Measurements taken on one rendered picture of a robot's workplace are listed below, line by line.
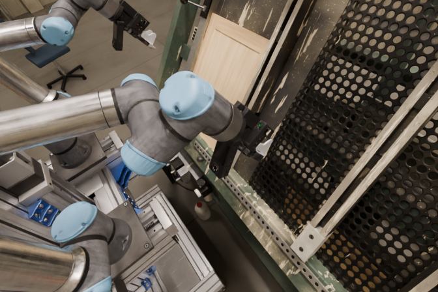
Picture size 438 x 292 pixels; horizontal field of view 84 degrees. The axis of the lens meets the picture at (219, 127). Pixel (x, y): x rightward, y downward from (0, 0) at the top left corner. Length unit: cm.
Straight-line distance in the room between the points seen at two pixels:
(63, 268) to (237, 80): 86
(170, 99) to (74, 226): 52
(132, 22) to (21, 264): 78
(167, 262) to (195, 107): 151
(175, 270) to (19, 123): 141
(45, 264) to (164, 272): 119
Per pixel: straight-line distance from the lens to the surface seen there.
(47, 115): 51
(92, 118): 50
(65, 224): 82
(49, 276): 68
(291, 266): 102
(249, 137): 52
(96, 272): 75
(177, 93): 36
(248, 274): 188
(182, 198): 214
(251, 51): 106
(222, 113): 39
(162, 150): 40
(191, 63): 132
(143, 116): 43
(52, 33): 87
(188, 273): 174
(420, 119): 74
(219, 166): 54
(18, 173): 95
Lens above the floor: 186
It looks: 49 degrees down
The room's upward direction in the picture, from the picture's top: 14 degrees counter-clockwise
